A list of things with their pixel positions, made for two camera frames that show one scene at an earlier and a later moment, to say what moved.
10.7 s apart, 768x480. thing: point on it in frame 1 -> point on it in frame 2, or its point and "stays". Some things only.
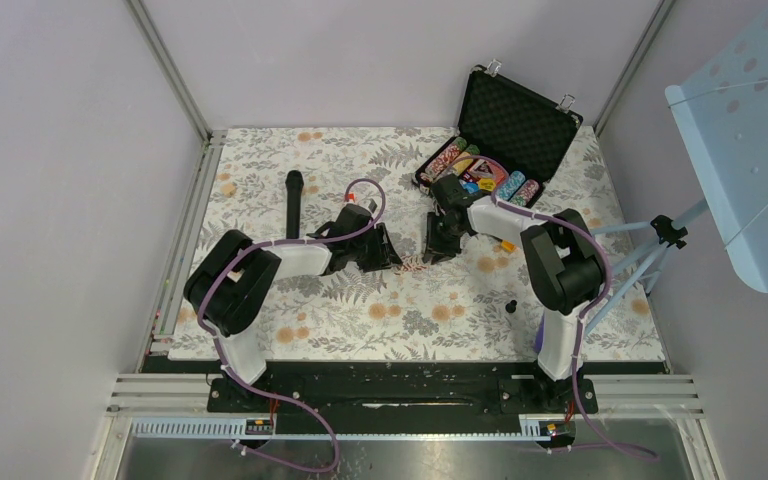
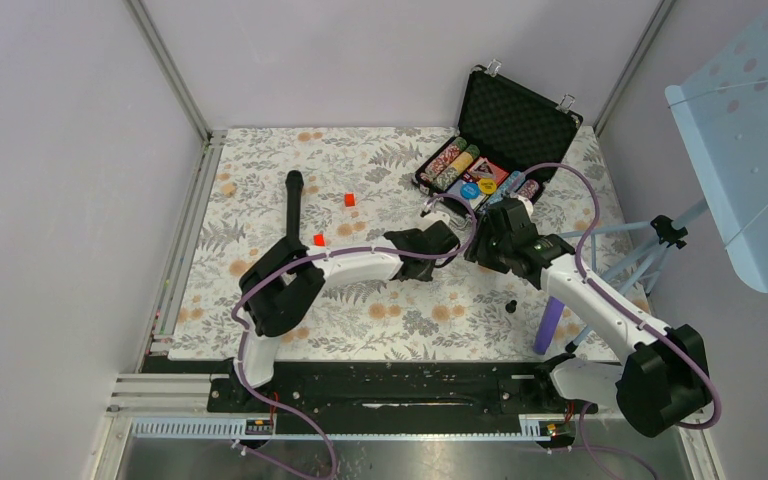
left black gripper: [385, 254] -> [427, 276]
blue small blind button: [472, 187] stays
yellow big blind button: [487, 184] stays
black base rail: [406, 389] stays
